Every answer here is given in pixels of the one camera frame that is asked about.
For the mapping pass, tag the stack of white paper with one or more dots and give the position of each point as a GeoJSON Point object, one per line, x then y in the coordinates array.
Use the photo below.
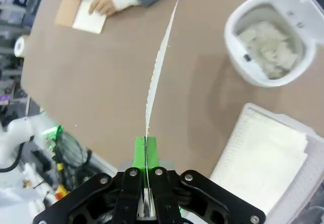
{"type": "Point", "coordinates": [258, 168]}

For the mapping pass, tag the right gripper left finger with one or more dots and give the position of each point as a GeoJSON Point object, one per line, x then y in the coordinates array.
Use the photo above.
{"type": "Point", "coordinates": [83, 198]}

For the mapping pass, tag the white paper towel roll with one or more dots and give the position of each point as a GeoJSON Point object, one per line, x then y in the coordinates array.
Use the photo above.
{"type": "Point", "coordinates": [19, 47]}

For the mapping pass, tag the person's left hand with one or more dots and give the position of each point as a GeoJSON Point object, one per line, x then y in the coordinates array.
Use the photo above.
{"type": "Point", "coordinates": [105, 3]}

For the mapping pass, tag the white trash can with lid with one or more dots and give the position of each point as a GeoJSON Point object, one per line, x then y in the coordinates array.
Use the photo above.
{"type": "Point", "coordinates": [235, 56]}

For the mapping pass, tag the white paper sheet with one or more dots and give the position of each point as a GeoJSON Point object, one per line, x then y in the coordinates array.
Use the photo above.
{"type": "Point", "coordinates": [162, 51]}

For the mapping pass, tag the spiral notebook with brown cover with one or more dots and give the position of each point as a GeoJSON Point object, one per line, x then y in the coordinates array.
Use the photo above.
{"type": "Point", "coordinates": [86, 18]}

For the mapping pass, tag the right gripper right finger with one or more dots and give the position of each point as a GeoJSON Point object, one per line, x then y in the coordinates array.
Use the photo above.
{"type": "Point", "coordinates": [207, 198]}

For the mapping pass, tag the crumpled paper pile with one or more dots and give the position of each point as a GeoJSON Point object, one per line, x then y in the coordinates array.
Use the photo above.
{"type": "Point", "coordinates": [268, 49]}

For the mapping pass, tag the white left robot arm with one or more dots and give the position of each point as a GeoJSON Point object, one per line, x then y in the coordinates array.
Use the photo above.
{"type": "Point", "coordinates": [17, 135]}

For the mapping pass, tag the white perforated plastic basket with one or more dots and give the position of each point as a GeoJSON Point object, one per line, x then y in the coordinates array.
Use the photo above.
{"type": "Point", "coordinates": [314, 163]}

